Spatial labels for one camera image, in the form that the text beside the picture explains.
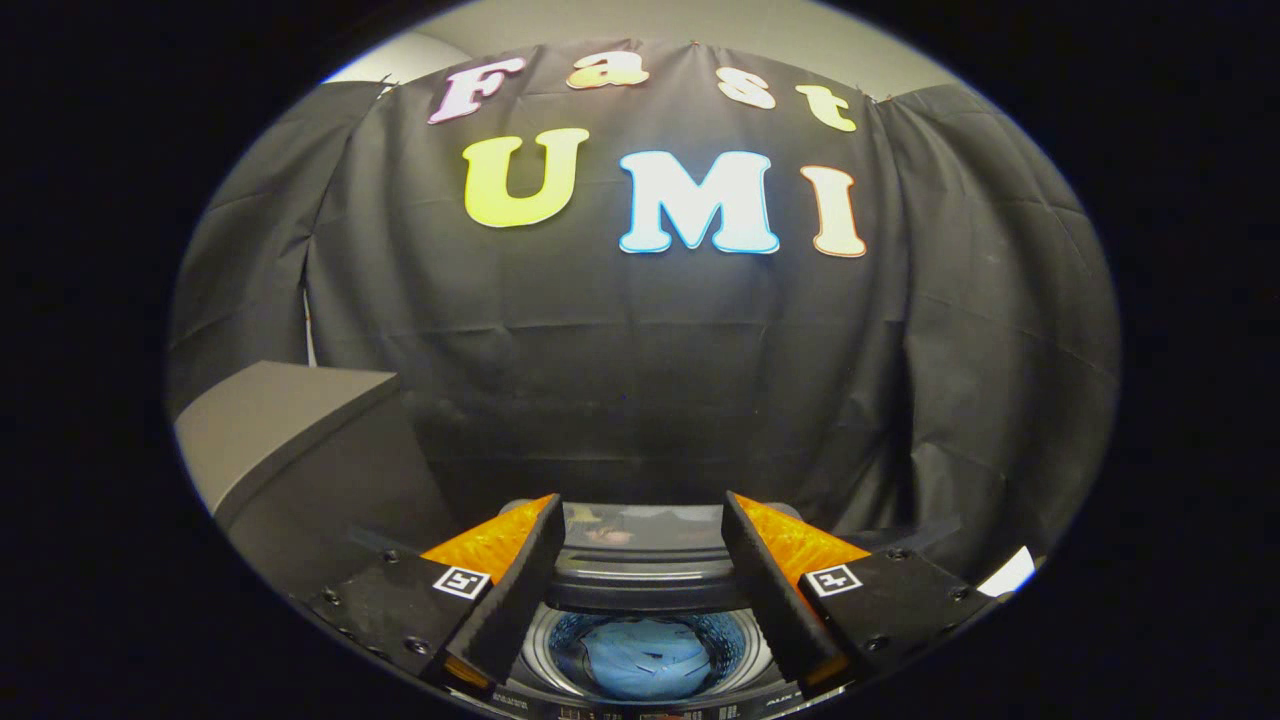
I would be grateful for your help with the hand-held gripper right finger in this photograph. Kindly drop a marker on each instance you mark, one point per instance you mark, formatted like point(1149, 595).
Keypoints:
point(772, 600)

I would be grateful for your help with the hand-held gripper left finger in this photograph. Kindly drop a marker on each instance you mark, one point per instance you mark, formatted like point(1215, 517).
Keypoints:
point(510, 600)

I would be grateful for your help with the light blue polo shirt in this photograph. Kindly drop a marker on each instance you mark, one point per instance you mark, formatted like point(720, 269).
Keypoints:
point(645, 660)

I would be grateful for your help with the grey washing machine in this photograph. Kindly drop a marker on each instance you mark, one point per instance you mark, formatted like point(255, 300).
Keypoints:
point(640, 705)

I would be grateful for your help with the white flat surface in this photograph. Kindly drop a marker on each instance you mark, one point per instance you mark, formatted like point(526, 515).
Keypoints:
point(1008, 573)

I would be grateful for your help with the black backdrop cloth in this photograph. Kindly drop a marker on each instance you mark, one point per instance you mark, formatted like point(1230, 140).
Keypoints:
point(640, 350)

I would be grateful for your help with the dark-topped grey cabinet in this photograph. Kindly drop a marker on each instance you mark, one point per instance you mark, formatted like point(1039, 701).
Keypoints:
point(270, 410)

